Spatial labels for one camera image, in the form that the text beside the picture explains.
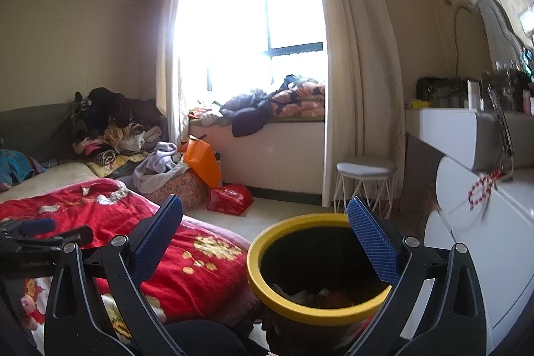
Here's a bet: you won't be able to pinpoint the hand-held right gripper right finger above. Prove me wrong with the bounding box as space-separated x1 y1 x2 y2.
346 196 488 356

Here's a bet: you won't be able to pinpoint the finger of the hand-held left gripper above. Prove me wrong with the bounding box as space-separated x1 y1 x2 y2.
39 225 94 249
19 218 57 237

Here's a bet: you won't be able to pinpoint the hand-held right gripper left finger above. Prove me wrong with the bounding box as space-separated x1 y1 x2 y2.
44 194 184 356

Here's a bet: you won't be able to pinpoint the yellow rimmed black trash bin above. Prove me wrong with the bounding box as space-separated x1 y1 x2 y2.
246 213 395 356

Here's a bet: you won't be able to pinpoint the bed with grey headboard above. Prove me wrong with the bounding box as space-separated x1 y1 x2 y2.
0 101 126 202

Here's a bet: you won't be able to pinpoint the floral fabric bag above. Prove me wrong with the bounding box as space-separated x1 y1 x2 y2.
144 168 209 212

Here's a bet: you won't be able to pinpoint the red floral blanket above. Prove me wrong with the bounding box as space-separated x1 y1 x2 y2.
0 177 251 340

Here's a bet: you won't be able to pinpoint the blue patterned clothing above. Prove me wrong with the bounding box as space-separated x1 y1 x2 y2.
0 149 42 192

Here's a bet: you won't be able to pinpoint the pale lavender cloth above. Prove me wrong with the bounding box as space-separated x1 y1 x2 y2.
133 142 190 194

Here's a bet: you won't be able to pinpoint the red plastic bag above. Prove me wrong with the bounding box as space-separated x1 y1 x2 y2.
207 184 254 216

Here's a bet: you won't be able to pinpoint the orange paper bag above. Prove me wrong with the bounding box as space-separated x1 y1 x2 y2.
183 136 223 189

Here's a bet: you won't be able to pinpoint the person's black pants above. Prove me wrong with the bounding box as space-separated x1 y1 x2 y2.
167 318 276 356

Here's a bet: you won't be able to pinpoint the red bead ornament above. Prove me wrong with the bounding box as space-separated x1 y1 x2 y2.
467 168 505 211

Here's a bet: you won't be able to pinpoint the white dressing table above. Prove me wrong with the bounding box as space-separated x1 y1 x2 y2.
405 108 534 215

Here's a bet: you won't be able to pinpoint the pile of clothes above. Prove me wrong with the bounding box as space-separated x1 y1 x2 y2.
69 87 168 177

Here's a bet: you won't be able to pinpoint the light clothes heap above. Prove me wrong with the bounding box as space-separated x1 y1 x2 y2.
189 103 228 127

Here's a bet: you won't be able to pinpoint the dark puffer jacket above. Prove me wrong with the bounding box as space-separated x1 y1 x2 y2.
219 89 278 137

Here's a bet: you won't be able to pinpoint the orange patterned quilt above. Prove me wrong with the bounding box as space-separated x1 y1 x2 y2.
271 78 326 119

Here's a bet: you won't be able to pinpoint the metal pot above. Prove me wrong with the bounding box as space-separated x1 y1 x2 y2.
432 87 466 108

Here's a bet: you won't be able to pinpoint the dark bag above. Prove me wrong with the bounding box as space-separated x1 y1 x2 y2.
416 76 466 102

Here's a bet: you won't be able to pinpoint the narrow cream curtain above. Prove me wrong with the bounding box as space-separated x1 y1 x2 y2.
155 0 193 150

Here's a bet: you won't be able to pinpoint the wide cream curtain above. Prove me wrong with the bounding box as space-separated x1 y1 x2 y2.
300 0 407 211

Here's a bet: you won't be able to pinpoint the white bottle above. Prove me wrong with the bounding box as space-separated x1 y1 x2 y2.
466 80 480 110

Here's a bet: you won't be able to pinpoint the clear cosmetics organizer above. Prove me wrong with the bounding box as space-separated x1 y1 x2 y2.
480 68 530 112

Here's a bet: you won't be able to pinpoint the dark framed window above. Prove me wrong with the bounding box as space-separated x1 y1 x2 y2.
175 0 326 110

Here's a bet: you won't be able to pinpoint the wavy framed mirror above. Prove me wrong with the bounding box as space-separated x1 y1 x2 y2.
455 0 534 62

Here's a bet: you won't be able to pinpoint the white wire leg stool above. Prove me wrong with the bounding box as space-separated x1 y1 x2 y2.
335 161 397 220

